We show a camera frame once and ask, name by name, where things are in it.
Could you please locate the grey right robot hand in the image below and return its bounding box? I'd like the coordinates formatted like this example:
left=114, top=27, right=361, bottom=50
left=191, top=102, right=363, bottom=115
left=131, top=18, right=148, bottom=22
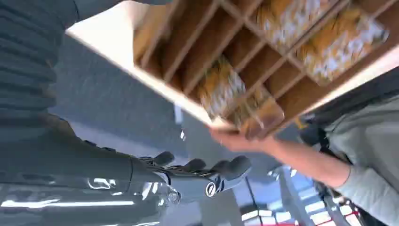
left=0, top=113, right=252, bottom=226

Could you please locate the person's hand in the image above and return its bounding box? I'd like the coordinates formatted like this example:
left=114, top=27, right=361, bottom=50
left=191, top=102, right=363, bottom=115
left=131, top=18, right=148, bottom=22
left=208, top=125, right=279, bottom=154

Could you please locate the orange patterned card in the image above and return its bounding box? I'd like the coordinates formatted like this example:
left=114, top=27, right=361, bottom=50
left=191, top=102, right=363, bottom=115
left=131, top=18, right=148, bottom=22
left=230, top=89, right=285, bottom=139
left=255, top=0, right=339, bottom=54
left=196, top=57, right=247, bottom=120
left=295, top=6, right=390, bottom=87

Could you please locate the wooden compartment card box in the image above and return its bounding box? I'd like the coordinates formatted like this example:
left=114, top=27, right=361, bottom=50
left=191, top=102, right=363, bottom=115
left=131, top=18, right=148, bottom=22
left=132, top=0, right=399, bottom=141

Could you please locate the ribbed grey right arm sleeve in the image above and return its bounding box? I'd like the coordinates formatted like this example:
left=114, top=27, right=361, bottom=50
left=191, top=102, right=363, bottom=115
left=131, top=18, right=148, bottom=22
left=0, top=0, right=125, bottom=128

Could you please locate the person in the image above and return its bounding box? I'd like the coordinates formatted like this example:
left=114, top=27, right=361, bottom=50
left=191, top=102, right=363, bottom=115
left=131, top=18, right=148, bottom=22
left=295, top=66, right=399, bottom=226

